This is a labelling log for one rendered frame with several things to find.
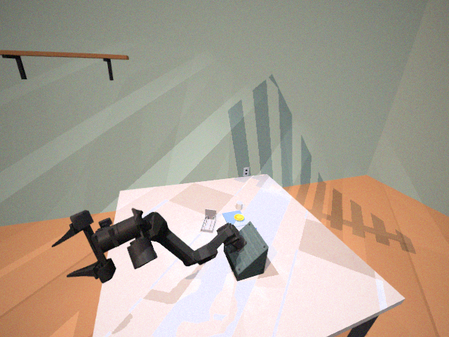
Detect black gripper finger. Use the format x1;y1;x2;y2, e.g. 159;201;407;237
52;223;80;247
67;262;99;279

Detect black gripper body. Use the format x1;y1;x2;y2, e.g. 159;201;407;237
70;210;125;284

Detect grey dish rack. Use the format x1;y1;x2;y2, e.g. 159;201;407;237
201;209;216;233

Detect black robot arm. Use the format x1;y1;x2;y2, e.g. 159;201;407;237
116;208;247;269

